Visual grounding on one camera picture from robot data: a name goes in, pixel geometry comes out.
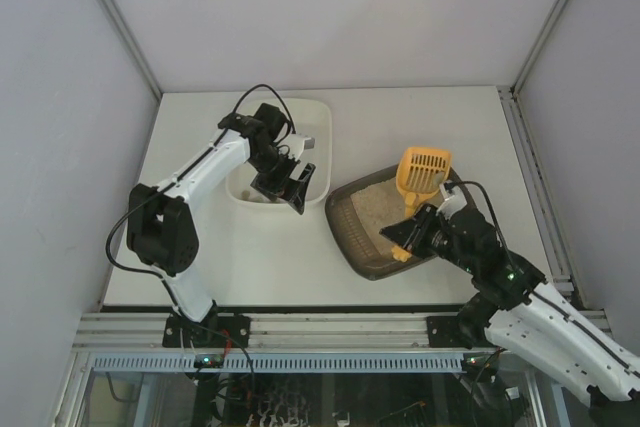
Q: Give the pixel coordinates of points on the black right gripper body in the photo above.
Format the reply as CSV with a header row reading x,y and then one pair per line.
x,y
427,233

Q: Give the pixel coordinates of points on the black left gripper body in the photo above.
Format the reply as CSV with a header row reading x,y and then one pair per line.
x,y
279,187

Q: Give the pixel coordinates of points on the yellow litter scoop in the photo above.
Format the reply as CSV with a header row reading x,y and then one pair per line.
x,y
415,174

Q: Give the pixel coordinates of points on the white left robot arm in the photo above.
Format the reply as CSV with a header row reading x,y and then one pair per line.
x,y
161,229

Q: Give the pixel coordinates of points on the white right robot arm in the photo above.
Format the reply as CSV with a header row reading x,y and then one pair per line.
x,y
517,309

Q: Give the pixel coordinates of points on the brown litter box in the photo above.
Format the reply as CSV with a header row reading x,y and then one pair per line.
x,y
356,212

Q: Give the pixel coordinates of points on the white plastic tray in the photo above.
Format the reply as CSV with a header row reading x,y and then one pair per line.
x,y
313,119

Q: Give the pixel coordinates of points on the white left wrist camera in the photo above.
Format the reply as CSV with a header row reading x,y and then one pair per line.
x,y
297,144

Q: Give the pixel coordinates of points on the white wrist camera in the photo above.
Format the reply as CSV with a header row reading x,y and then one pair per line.
x,y
454,200
297,144

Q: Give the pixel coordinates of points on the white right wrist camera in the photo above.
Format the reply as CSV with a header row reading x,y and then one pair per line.
x,y
454,200

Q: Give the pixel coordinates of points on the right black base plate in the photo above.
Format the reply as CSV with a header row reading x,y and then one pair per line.
x,y
450,332

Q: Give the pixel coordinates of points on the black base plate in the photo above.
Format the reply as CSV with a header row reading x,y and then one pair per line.
x,y
217,330
450,332

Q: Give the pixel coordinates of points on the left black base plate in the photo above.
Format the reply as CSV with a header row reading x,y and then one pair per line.
x,y
217,330

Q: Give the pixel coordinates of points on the aluminium rail frame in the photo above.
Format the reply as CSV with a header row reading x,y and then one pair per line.
x,y
303,341

